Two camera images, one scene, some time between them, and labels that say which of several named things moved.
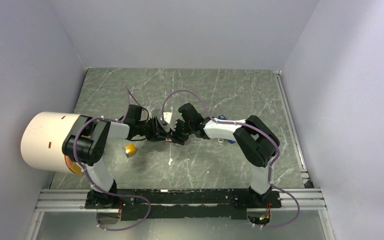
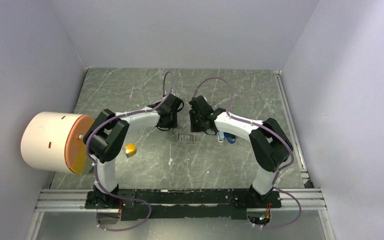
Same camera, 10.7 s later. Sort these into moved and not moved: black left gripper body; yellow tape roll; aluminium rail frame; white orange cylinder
Moved: black left gripper body
Not moved: white orange cylinder; yellow tape roll; aluminium rail frame
